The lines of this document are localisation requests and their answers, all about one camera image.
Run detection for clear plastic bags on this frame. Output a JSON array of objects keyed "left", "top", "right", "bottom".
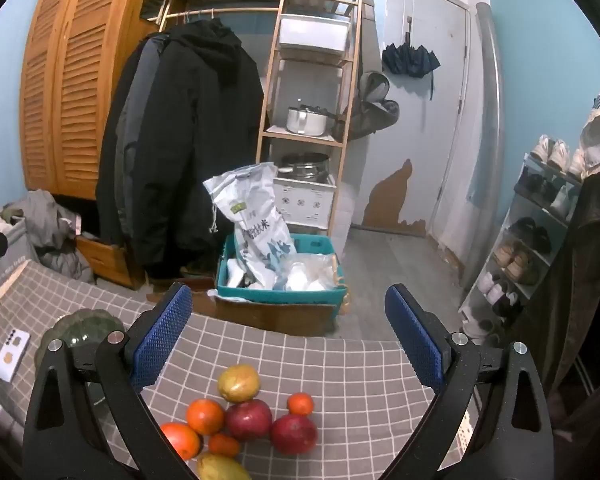
[{"left": 282, "top": 254, "right": 341, "bottom": 292}]

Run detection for white labelled box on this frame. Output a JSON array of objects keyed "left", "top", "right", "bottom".
[{"left": 272, "top": 175, "right": 338, "bottom": 235}]

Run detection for small tangerine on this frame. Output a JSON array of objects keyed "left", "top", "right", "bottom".
[
  {"left": 286, "top": 393, "right": 315, "bottom": 417},
  {"left": 208, "top": 433, "right": 241, "bottom": 458}
]

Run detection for wooden shelf rack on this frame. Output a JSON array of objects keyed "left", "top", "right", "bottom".
[{"left": 255, "top": 0, "right": 366, "bottom": 238}]

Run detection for steel steamer pot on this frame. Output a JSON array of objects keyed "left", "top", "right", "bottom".
[{"left": 278, "top": 152, "right": 331, "bottom": 181}]

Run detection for grey pipe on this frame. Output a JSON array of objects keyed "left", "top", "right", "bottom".
[{"left": 457, "top": 2, "right": 505, "bottom": 306}]

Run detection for black hanging coat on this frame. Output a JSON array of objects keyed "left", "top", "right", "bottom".
[{"left": 96, "top": 17, "right": 265, "bottom": 281}]

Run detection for cardboard box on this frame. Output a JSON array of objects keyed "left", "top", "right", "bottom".
[{"left": 214, "top": 290, "right": 338, "bottom": 337}]

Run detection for yellow-green mango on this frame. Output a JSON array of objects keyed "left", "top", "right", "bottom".
[{"left": 196, "top": 452, "right": 252, "bottom": 480}]

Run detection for white shoe rack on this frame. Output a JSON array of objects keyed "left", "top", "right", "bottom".
[{"left": 457, "top": 152, "right": 583, "bottom": 341}]

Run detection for olive backpack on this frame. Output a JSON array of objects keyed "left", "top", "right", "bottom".
[{"left": 332, "top": 72, "right": 400, "bottom": 142}]

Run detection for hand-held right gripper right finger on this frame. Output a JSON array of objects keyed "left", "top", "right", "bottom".
[{"left": 380, "top": 284, "right": 553, "bottom": 480}]

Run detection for grey hanging jacket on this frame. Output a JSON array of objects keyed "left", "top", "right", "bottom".
[{"left": 111, "top": 35, "right": 168, "bottom": 241}]

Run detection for green pear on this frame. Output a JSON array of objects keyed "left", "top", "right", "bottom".
[{"left": 216, "top": 364, "right": 262, "bottom": 404}]

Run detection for white smartphone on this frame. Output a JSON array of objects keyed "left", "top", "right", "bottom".
[{"left": 0, "top": 331, "right": 32, "bottom": 381}]

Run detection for grey clothes pile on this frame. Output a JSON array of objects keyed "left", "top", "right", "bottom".
[{"left": 17, "top": 189, "right": 96, "bottom": 283}]

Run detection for green glass plate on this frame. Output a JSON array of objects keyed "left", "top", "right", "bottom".
[{"left": 34, "top": 309, "right": 128, "bottom": 411}]

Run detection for wooden clothes rack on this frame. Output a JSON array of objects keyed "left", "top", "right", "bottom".
[{"left": 140, "top": 0, "right": 283, "bottom": 31}]

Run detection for printed white rice bag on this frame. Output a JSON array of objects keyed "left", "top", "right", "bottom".
[{"left": 202, "top": 161, "right": 297, "bottom": 288}]

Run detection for white door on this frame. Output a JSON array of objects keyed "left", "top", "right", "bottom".
[{"left": 382, "top": 0, "right": 471, "bottom": 256}]

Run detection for grey checkered tablecloth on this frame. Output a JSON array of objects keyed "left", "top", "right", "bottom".
[{"left": 0, "top": 259, "right": 486, "bottom": 480}]

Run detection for white storage bin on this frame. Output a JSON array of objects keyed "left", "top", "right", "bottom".
[{"left": 278, "top": 14, "right": 352, "bottom": 56}]

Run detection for red apple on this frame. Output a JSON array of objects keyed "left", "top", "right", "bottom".
[
  {"left": 224, "top": 399, "right": 273, "bottom": 442},
  {"left": 270, "top": 414, "right": 319, "bottom": 456}
]

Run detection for wooden drawer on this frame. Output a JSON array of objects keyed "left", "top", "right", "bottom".
[{"left": 75, "top": 235, "right": 146, "bottom": 290}]

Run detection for dark brown coat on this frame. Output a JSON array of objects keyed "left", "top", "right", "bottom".
[{"left": 510, "top": 160, "right": 600, "bottom": 441}]

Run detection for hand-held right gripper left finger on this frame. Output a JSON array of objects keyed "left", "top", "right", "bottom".
[{"left": 22, "top": 282, "right": 193, "bottom": 480}]

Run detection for large orange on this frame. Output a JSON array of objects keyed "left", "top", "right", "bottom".
[
  {"left": 186, "top": 398, "right": 226, "bottom": 436},
  {"left": 160, "top": 422, "right": 203, "bottom": 461}
]

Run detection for dark blue umbrella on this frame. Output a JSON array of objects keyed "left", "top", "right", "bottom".
[{"left": 381, "top": 42, "right": 441, "bottom": 101}]

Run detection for teal plastic basket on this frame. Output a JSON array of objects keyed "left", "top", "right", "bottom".
[{"left": 216, "top": 232, "right": 346, "bottom": 318}]

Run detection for wooden louvered wardrobe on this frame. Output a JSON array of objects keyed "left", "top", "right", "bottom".
[{"left": 19, "top": 0, "right": 157, "bottom": 196}]

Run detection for grey fabric laundry basket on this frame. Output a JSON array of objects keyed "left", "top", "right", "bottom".
[{"left": 0, "top": 220, "right": 41, "bottom": 311}]

